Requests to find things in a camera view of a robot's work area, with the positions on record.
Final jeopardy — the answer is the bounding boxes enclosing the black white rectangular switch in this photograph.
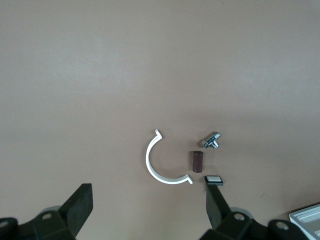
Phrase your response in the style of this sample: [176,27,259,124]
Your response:
[203,174,225,187]

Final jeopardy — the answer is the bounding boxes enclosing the small dark brown block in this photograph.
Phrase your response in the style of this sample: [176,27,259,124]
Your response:
[187,150,205,174]

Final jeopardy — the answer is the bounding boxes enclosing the chrome metal fitting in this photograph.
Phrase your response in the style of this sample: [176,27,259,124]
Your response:
[199,131,222,150]

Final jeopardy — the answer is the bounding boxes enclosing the white drawer cabinet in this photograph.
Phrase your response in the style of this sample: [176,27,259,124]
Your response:
[288,202,320,240]

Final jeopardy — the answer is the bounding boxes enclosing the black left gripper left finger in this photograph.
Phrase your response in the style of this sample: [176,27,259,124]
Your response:
[17,183,94,240]

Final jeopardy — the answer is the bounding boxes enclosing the white half-ring pipe clamp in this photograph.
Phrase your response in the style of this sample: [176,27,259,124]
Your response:
[145,128,194,185]

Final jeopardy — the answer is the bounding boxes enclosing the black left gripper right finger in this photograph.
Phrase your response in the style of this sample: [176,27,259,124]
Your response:
[199,184,272,240]

